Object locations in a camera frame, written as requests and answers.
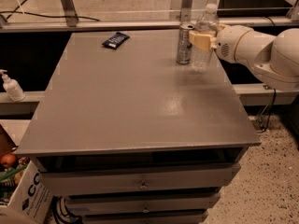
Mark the dark blue snack packet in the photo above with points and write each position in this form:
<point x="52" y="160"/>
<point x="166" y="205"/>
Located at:
<point x="115" y="41"/>

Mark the white pump dispenser bottle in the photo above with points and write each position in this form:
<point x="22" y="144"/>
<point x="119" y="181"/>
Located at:
<point x="12" y="87"/>

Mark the metal frame rail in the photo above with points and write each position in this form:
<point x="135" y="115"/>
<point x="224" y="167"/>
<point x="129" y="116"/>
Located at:
<point x="96" y="15"/>

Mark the cabinet drawer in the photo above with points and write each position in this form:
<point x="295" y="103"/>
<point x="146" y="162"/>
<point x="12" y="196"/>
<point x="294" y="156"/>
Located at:
<point x="141" y="179"/>
<point x="177" y="217"/>
<point x="142" y="204"/>

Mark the top cabinet drawer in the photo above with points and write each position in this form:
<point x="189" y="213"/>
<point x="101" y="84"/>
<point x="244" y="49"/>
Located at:
<point x="141" y="179"/>

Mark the bottom cabinet drawer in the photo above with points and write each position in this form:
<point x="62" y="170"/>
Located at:
<point x="177" y="217"/>

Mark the silver redbull can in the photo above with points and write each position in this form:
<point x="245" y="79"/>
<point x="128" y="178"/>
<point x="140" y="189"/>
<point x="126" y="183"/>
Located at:
<point x="184" y="45"/>

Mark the grey drawer cabinet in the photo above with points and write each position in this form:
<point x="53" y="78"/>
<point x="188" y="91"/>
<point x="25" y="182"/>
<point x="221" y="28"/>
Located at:
<point x="135" y="107"/>

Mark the white cardboard box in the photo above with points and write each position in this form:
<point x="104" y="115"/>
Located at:
<point x="29" y="202"/>

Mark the red apple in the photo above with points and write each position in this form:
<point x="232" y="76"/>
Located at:
<point x="8" y="160"/>

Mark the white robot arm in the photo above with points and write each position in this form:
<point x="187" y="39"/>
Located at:
<point x="273" y="59"/>

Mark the clear plastic water bottle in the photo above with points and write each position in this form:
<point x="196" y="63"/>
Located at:
<point x="208" y="21"/>

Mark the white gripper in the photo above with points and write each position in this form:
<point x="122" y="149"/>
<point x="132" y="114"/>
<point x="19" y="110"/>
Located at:
<point x="226" y="45"/>

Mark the middle cabinet drawer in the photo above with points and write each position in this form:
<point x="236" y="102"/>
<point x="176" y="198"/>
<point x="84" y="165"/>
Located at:
<point x="142" y="204"/>

